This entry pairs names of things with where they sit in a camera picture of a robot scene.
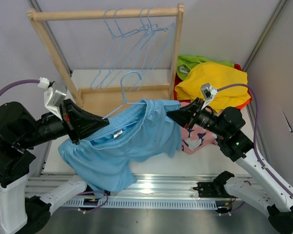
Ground blue hanger of green shorts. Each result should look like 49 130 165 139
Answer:
145 17 175 75

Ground wooden clothes rack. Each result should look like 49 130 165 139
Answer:
27 0 184 107

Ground slotted cable duct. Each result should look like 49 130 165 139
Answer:
63 198 217 210

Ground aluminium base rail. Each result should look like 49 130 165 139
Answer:
25 173 217 200

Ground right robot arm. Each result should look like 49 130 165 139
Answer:
167 98 293 234

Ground green shorts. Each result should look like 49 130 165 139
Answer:
176 55 234 80

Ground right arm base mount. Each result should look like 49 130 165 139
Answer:
192 182 231 198

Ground blue hanger of pink shorts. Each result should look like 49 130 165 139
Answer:
90 8 140 89

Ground yellow shorts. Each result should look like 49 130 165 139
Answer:
174 62 251 114

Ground pink patterned shorts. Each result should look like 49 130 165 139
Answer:
181 125 218 155

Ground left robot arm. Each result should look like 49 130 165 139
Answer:
0 99 109 234

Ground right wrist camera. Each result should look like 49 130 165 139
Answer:
201 83 218 110

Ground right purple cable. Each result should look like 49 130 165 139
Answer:
216 83 293 205

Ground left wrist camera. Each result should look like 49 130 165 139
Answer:
38 77 66 120

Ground blue hanger of yellow shorts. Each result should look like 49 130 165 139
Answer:
125 7 158 92

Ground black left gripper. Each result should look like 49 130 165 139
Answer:
19 97 110 147

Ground light blue shorts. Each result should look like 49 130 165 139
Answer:
58 99 181 192

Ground orange shorts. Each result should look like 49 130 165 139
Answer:
173 63 252 109

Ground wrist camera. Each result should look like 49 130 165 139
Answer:
38 77 66 120
201 83 218 110

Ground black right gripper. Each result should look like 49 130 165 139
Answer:
167 97 228 138

